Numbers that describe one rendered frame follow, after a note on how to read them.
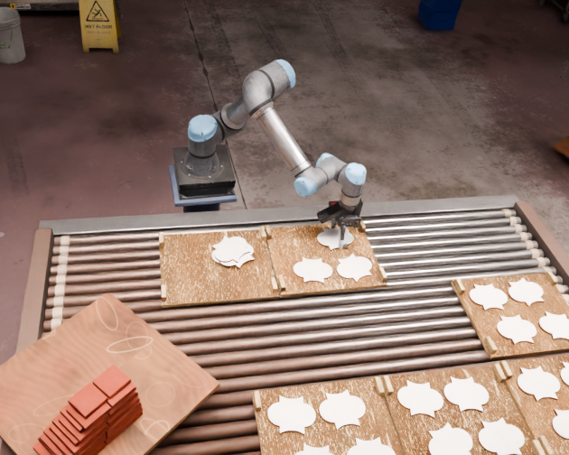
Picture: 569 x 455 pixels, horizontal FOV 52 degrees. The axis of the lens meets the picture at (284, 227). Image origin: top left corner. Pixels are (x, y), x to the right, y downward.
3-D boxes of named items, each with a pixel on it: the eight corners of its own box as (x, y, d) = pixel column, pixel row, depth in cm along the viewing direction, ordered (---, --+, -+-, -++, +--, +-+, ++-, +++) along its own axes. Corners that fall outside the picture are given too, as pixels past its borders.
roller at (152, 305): (48, 313, 202) (45, 304, 199) (547, 271, 242) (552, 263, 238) (46, 325, 199) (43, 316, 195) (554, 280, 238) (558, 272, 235)
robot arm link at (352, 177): (353, 157, 214) (372, 169, 211) (348, 181, 222) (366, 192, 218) (340, 166, 210) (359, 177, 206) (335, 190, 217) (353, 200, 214)
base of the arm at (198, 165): (184, 153, 260) (184, 134, 253) (219, 153, 262) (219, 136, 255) (183, 176, 250) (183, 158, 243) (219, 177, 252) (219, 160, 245)
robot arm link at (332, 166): (310, 160, 214) (332, 174, 209) (329, 147, 220) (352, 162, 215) (307, 176, 220) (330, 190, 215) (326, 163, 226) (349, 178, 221)
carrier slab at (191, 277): (159, 237, 228) (158, 234, 226) (263, 231, 236) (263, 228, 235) (162, 308, 203) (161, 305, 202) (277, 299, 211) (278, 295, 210)
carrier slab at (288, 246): (263, 230, 236) (263, 227, 235) (359, 224, 245) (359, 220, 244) (280, 297, 212) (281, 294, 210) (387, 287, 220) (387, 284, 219)
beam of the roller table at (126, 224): (41, 231, 233) (39, 219, 229) (510, 203, 275) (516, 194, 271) (40, 246, 227) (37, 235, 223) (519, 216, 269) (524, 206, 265)
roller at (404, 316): (43, 349, 191) (41, 340, 188) (566, 299, 231) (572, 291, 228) (41, 362, 188) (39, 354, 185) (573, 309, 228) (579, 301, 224)
